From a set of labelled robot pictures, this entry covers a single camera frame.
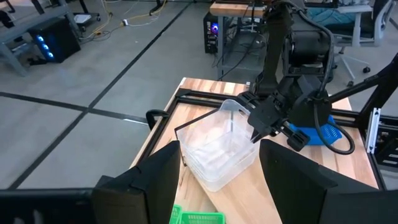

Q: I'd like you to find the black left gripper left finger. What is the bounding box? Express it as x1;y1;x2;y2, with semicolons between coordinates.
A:
92;139;182;224

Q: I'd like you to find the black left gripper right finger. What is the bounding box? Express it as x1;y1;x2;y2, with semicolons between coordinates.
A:
259;138;339;224

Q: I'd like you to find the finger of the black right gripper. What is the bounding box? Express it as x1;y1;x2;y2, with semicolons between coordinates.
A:
237;91;286;144
279;119;312;152

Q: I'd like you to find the blue plastic basket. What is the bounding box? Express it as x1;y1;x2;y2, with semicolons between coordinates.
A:
287;114;343;147

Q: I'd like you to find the green plastic basket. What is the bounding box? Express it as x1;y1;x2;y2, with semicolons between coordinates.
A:
169;204;183;224
178;211;226;224

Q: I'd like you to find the black-framed wooden shelf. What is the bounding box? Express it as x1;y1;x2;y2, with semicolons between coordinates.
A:
174;107;282;224

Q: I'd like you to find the clear plastic bin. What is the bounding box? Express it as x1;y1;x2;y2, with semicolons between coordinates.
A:
175;98;261;187
183;155;259;193

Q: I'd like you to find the black table-edge hook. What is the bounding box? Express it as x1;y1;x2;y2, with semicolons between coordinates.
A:
145;108;171;131

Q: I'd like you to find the computer tower with glowing fan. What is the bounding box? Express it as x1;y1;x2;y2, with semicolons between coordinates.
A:
203;11;220;55

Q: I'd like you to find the office chair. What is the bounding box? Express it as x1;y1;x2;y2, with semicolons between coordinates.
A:
306;0;393;88

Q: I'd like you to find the wooden desk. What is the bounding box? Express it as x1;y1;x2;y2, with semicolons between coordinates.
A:
209;1;270;80

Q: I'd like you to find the computer tower with blue lights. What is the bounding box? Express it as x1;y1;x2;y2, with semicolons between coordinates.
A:
28;17;82;64

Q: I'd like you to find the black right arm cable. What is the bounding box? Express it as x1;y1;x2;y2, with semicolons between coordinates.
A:
297;8;356;156

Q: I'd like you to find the silver aluminium bracket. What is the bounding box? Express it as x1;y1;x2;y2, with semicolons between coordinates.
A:
365;107;382;155

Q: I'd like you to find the black aluminium table frame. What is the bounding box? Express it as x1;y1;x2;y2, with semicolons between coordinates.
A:
136;52;398;191

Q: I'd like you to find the yellow floor cable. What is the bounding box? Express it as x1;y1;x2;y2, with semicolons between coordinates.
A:
79;0;167;41

